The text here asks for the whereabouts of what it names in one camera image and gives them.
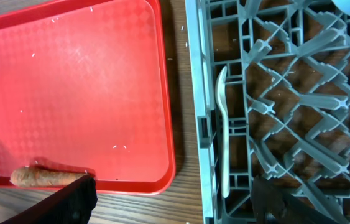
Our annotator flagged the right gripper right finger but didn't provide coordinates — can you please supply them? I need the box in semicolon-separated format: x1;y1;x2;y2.
251;177;330;224

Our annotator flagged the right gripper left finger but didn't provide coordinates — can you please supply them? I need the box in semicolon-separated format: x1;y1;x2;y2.
2;175;98;224

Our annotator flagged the orange carrot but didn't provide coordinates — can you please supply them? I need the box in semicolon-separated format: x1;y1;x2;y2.
9;166;93;187

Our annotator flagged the white plastic spoon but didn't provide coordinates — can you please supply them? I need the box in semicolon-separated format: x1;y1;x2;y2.
215;66;230;198

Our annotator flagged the grey dishwasher rack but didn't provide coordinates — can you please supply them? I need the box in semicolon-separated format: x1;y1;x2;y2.
185;0;350;223

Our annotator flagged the red serving tray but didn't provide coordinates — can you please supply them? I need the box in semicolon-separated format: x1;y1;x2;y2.
0;0;176;195

